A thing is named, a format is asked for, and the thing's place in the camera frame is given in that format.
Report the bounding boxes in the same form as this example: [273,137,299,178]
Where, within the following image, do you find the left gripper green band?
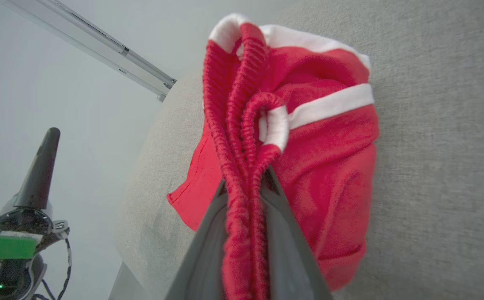
[0,127,71,261]

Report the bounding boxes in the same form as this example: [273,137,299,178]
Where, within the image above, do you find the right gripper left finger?
[165,179,230,300]

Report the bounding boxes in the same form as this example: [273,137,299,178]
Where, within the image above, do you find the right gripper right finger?
[260,166,334,300]

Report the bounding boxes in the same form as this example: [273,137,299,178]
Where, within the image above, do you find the red white elastic shorts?
[167,12,380,300]

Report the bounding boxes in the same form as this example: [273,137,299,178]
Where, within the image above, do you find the grey fabric sofa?
[108,0,484,300]

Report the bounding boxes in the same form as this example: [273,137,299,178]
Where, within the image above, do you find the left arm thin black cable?
[33,237,73,300]

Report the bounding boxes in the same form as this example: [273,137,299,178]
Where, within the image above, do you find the grey partition post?
[0,0,178,103]

